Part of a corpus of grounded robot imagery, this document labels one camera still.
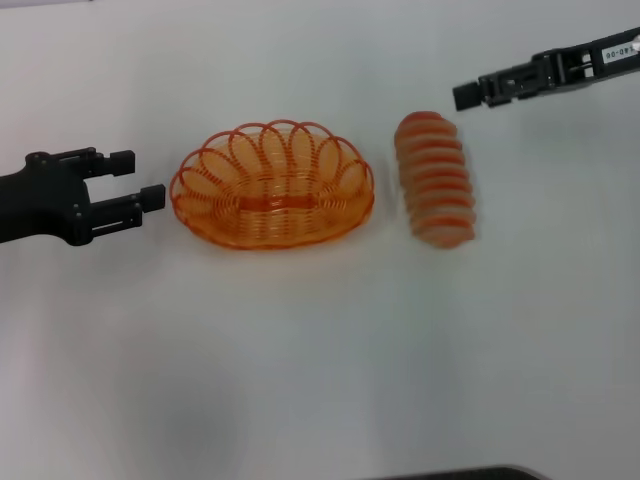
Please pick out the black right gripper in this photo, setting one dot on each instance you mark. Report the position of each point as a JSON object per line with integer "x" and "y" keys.
{"x": 585, "y": 65}

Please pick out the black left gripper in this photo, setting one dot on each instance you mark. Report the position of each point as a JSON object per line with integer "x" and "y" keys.
{"x": 40, "y": 205}

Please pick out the orange striped bread loaf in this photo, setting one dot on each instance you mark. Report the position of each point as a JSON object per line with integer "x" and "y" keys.
{"x": 435, "y": 175}

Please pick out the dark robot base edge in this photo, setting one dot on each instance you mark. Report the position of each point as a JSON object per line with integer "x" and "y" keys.
{"x": 475, "y": 475}

